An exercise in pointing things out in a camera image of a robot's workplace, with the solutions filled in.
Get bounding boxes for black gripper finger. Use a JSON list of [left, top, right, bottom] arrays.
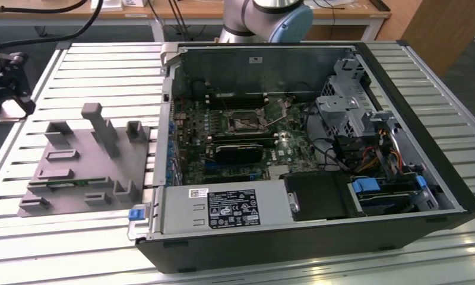
[[13, 88, 37, 117]]

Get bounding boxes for black RAM slot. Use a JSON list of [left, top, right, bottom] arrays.
[[212, 140, 279, 147], [211, 93, 268, 101], [211, 134, 278, 141], [211, 100, 270, 109]]

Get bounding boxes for CPU socket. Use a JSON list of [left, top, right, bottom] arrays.
[[225, 109, 271, 135]]

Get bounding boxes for grey parts rack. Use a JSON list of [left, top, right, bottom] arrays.
[[17, 102, 151, 219]]

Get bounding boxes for green RAM stick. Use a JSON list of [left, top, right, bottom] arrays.
[[47, 180, 80, 189]]

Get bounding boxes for blue case latch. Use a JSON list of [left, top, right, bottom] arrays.
[[128, 209, 149, 222]]

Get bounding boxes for silver power supply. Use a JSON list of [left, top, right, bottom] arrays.
[[157, 181, 292, 236]]

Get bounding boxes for wooden desk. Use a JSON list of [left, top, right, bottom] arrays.
[[0, 0, 392, 42]]

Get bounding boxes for black graphics card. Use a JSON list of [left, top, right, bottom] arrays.
[[213, 144, 267, 164]]

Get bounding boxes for metal socket cover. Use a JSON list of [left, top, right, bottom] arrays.
[[275, 97, 299, 122]]

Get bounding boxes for silver chipset heat sink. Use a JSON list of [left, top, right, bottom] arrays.
[[267, 165, 294, 181]]

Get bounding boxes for green motherboard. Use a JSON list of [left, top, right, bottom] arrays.
[[169, 94, 326, 185]]

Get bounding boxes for black PC case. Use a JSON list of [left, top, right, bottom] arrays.
[[133, 40, 475, 274]]

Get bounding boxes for silver disk bay cage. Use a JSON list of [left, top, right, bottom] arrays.
[[315, 58, 371, 140]]

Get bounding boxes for black plastic shroud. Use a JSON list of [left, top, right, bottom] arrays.
[[283, 171, 359, 223]]

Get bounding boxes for hard disk in blue carrier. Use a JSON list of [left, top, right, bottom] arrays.
[[350, 176, 423, 214]]

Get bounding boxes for wooden cabinet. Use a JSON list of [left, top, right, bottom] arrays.
[[399, 0, 475, 77]]

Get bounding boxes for thin black cable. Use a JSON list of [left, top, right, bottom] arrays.
[[0, 0, 88, 14]]

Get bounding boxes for thick black cable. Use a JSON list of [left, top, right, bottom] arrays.
[[0, 0, 104, 50]]

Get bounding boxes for locking lever wire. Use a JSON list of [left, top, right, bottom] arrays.
[[265, 117, 292, 131]]

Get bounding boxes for black wire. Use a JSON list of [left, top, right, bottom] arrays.
[[311, 138, 344, 172]]

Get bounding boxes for coloured power wires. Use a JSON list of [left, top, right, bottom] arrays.
[[355, 147, 406, 173]]

